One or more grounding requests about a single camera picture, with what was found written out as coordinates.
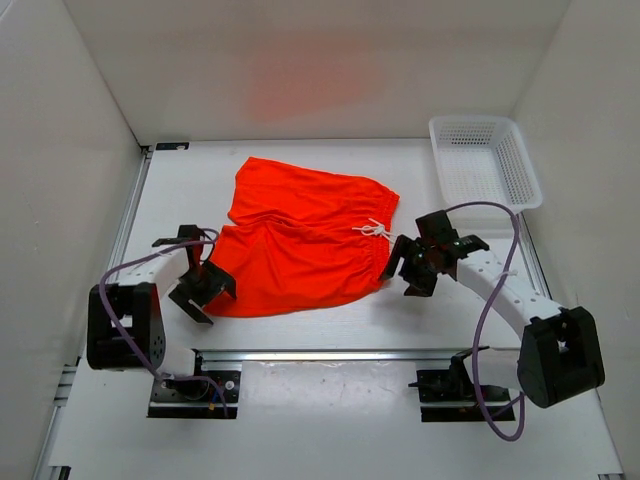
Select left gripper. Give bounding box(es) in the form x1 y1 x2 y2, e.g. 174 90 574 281
169 260 236 323

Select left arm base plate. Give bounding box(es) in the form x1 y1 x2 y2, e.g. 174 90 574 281
147 370 242 420

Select orange shorts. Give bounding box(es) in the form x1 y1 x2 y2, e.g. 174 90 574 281
205 157 400 318

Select aluminium front rail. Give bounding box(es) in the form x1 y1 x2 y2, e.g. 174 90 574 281
199 348 571 364

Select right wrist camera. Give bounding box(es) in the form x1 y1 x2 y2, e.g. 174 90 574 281
415 210 459 247

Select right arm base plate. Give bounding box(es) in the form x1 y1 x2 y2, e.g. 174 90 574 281
408 349 515 423

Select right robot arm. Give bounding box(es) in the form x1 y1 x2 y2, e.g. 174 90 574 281
381 235 605 408

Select white plastic basket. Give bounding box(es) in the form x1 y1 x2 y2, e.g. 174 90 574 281
429 115 543 213

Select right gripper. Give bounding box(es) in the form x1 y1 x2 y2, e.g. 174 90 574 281
378 234 438 298

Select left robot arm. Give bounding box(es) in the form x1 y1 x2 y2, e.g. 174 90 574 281
86 225 237 400

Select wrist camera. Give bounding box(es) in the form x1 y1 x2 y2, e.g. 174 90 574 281
415 210 459 247
176 224 209 243

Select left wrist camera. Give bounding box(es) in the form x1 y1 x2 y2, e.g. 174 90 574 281
176 224 209 243

